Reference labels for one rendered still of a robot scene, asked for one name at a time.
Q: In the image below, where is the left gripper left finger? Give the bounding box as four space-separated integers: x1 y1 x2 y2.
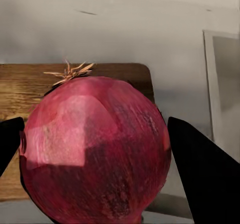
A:
0 117 25 177

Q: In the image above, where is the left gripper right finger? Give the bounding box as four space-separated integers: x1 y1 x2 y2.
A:
167 117 240 224

